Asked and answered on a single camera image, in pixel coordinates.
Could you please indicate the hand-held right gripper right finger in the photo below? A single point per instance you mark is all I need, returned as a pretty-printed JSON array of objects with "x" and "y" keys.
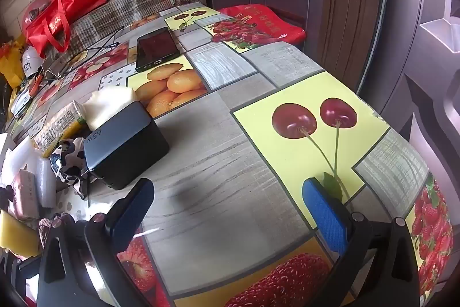
[{"x": 323, "y": 217}]

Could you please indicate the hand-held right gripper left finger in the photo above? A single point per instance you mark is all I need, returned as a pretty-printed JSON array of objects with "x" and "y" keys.
[{"x": 131, "y": 217}]

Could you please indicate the cow print scrunchie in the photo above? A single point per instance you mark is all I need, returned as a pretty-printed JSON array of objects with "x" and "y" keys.
[{"x": 66, "y": 159}]

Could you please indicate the white foam block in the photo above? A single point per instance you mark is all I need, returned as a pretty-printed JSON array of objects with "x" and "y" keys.
[
  {"x": 46, "y": 181},
  {"x": 18, "y": 156}
]

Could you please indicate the pink tissue packet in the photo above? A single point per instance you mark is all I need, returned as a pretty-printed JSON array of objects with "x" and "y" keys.
[{"x": 25, "y": 195}]

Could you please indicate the cream foam sponge piece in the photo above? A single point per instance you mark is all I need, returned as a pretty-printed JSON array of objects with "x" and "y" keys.
[{"x": 107, "y": 105}]

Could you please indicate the yellow tissue packet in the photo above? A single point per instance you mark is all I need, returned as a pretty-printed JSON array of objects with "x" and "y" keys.
[{"x": 57, "y": 127}]

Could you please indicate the yellow sponge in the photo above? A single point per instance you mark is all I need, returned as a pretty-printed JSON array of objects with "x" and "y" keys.
[{"x": 14, "y": 233}]

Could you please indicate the black 65W charger block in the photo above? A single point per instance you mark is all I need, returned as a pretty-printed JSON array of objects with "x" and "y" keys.
[{"x": 125, "y": 148}]

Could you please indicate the fruit print tablecloth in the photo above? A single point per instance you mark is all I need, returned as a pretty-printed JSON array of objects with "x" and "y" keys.
[{"x": 215, "y": 166}]

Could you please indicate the white power bank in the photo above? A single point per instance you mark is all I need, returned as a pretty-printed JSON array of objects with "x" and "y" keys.
[{"x": 21, "y": 103}]

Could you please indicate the orange small device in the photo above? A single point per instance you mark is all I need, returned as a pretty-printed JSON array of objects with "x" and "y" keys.
[{"x": 35, "y": 84}]

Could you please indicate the black smartphone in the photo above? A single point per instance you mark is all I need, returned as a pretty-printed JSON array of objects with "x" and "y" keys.
[{"x": 156, "y": 48}]

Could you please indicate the yellow bag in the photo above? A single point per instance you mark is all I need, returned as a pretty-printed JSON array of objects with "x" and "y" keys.
[{"x": 10, "y": 66}]

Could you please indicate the red woven bag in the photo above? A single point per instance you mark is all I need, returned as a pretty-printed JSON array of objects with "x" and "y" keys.
[{"x": 266, "y": 19}]

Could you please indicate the panelled door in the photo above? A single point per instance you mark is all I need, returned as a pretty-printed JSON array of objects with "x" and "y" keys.
[{"x": 287, "y": 5}]

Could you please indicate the plaid blanket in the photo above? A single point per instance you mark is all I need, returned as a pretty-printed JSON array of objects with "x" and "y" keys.
[{"x": 143, "y": 1}]

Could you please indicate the red tote bag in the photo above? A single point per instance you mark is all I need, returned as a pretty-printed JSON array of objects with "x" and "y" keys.
[{"x": 72, "y": 1}]

